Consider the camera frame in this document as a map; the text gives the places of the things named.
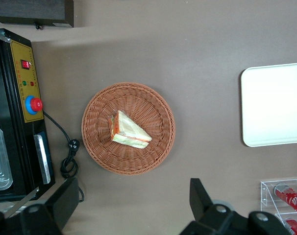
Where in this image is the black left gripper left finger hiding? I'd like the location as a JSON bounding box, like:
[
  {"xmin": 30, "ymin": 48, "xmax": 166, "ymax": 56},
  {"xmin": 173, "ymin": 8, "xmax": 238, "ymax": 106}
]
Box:
[{"xmin": 20, "ymin": 177, "xmax": 80, "ymax": 235}]

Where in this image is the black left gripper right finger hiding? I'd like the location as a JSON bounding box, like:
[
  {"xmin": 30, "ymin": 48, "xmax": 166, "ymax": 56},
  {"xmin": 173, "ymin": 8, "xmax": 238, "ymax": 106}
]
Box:
[{"xmin": 189, "ymin": 178, "xmax": 234, "ymax": 224}]

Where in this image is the triangle sandwich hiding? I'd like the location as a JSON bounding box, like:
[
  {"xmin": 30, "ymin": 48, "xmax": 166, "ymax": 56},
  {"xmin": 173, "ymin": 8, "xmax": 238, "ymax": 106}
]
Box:
[{"xmin": 110, "ymin": 110, "xmax": 153, "ymax": 149}]

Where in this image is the round brown wicker basket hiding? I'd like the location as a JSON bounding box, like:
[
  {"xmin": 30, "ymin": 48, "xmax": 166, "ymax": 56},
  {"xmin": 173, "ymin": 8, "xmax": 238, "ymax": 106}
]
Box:
[{"xmin": 81, "ymin": 82, "xmax": 176, "ymax": 176}]

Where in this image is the cream plastic tray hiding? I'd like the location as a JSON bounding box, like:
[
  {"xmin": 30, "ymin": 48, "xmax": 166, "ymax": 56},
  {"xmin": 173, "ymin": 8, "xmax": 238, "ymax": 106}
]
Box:
[{"xmin": 241, "ymin": 62, "xmax": 297, "ymax": 147}]

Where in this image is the clear acrylic bottle rack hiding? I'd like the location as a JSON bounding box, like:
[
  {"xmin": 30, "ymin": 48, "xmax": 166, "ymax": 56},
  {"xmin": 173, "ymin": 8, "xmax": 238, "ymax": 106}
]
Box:
[{"xmin": 260, "ymin": 178, "xmax": 297, "ymax": 235}]

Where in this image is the black sealing machine yellow panel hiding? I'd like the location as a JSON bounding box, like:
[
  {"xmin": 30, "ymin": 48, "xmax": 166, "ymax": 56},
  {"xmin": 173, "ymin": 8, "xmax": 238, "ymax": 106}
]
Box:
[{"xmin": 0, "ymin": 28, "xmax": 56, "ymax": 218}]

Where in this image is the red cola bottle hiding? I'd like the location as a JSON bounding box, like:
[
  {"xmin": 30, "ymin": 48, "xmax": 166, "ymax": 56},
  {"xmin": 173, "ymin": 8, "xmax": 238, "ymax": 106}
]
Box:
[
  {"xmin": 273, "ymin": 185, "xmax": 297, "ymax": 217},
  {"xmin": 283, "ymin": 219, "xmax": 297, "ymax": 235}
]

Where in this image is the red emergency stop button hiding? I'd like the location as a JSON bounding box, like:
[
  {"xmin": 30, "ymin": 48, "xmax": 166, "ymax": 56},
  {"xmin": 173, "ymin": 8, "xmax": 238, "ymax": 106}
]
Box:
[{"xmin": 25, "ymin": 95, "xmax": 44, "ymax": 115}]

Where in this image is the dark grey box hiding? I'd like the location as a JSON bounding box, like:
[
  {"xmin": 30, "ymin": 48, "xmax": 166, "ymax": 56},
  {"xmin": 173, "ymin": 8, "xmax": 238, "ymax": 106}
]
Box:
[{"xmin": 0, "ymin": 0, "xmax": 74, "ymax": 28}]

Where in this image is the black power cable with plug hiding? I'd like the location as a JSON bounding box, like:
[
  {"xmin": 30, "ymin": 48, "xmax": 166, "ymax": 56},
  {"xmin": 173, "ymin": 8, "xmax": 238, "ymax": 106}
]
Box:
[{"xmin": 42, "ymin": 110, "xmax": 85, "ymax": 203}]

